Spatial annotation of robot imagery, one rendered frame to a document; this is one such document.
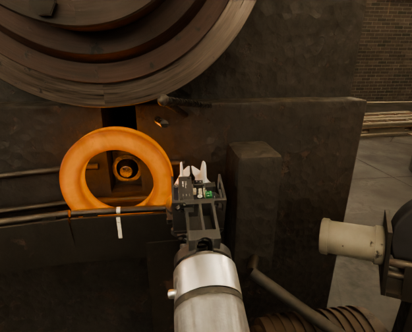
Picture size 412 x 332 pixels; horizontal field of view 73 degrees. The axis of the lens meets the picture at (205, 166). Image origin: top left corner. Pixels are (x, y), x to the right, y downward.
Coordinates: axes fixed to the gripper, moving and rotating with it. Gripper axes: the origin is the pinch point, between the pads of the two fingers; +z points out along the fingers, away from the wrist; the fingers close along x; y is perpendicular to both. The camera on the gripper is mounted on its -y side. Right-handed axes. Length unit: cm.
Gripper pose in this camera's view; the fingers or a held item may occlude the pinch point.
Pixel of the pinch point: (190, 174)
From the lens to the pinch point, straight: 50.8
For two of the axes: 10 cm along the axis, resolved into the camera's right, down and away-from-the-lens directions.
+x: -9.9, 0.4, -1.2
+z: -1.2, -6.2, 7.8
